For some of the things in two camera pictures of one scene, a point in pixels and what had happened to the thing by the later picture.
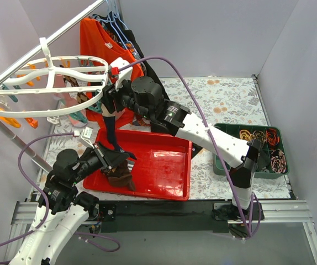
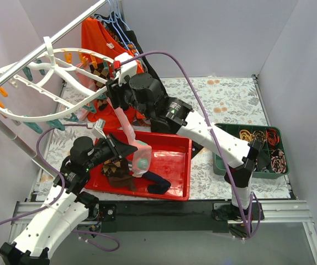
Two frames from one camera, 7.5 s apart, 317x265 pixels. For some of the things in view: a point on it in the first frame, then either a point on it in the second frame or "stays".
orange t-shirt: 94,41 stays
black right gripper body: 111,95 stays
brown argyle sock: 82,99 -> 101,71
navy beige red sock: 110,120 -> 159,188
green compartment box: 273,141 stays
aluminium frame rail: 273,212 stays
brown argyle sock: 109,172 stays
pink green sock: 65,100 -> 141,157
